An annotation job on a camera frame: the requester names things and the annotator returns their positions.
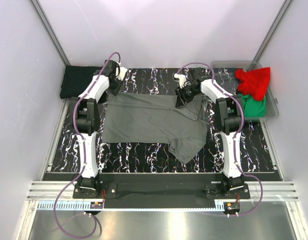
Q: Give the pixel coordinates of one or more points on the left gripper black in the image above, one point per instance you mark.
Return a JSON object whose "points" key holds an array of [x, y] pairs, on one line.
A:
{"points": [[114, 91]]}

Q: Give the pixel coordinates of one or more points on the aluminium corner post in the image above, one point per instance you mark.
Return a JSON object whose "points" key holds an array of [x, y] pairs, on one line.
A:
{"points": [[49, 30], [286, 5]]}

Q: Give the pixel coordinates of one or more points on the folded black t shirt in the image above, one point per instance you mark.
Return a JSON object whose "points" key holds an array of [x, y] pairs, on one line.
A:
{"points": [[76, 79]]}

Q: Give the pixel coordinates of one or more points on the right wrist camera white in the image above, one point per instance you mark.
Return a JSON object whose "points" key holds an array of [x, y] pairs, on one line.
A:
{"points": [[181, 79]]}

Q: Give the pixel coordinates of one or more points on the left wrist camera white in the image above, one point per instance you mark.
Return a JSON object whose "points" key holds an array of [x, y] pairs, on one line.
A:
{"points": [[121, 72]]}

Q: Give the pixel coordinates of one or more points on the left aluminium corner post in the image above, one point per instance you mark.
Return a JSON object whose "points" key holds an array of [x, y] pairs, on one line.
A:
{"points": [[49, 30]]}

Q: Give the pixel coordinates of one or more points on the white slotted cable duct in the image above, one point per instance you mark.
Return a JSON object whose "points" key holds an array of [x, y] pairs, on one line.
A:
{"points": [[92, 206]]}

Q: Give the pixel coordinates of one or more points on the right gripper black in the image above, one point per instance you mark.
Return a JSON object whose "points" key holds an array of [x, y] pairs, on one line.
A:
{"points": [[182, 100]]}

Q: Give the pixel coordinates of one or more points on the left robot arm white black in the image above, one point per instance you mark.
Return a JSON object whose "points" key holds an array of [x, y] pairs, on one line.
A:
{"points": [[86, 123]]}

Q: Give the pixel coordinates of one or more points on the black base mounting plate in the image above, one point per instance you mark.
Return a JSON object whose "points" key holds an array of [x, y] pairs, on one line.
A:
{"points": [[167, 195]]}

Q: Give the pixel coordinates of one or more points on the black marble pattern mat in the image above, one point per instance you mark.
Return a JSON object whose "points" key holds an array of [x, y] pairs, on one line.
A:
{"points": [[155, 157]]}

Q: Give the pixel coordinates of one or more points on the grey t shirt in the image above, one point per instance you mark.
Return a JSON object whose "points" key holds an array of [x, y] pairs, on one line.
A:
{"points": [[144, 118]]}

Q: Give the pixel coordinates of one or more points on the clear plastic bin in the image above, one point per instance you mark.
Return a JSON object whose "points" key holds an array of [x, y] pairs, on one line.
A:
{"points": [[225, 76]]}

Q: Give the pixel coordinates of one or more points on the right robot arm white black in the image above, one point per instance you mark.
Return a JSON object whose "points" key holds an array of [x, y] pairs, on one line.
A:
{"points": [[229, 121]]}

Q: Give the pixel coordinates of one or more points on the green t shirt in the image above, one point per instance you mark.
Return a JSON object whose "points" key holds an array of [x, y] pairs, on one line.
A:
{"points": [[252, 107]]}

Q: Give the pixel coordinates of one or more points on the aluminium frame rail front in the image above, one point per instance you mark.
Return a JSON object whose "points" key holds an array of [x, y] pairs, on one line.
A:
{"points": [[269, 191]]}

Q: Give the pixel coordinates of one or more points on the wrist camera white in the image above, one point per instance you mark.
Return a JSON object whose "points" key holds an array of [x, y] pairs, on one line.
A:
{"points": [[181, 79], [121, 72]]}

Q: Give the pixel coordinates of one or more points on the right aluminium corner post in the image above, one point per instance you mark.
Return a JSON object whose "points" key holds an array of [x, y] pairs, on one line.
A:
{"points": [[286, 5]]}

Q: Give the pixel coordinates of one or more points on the red t shirt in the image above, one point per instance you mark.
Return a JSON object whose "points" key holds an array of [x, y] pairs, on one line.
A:
{"points": [[254, 82]]}

